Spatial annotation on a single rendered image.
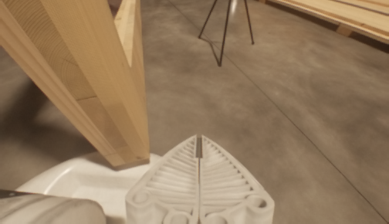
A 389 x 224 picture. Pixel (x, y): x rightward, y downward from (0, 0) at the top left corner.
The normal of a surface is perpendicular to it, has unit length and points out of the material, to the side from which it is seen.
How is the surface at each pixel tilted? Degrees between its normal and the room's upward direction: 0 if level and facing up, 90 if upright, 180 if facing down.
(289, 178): 0
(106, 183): 69
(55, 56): 88
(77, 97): 88
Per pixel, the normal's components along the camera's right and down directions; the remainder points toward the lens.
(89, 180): -0.04, 0.44
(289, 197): 0.00, -0.69
